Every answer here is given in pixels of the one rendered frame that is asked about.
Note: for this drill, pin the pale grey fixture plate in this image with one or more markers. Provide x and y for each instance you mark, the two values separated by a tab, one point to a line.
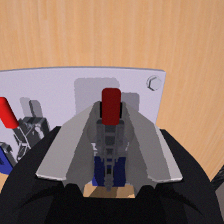
58	93

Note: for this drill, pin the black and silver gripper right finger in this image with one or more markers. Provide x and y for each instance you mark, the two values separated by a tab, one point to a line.
154	157

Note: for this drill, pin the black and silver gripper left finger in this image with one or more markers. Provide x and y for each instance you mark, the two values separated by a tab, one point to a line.
65	155

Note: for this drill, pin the dark blue rectangular block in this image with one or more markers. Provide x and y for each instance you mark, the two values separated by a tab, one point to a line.
119	171

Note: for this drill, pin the blue rectangular plate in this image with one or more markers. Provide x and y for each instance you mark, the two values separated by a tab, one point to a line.
6	163

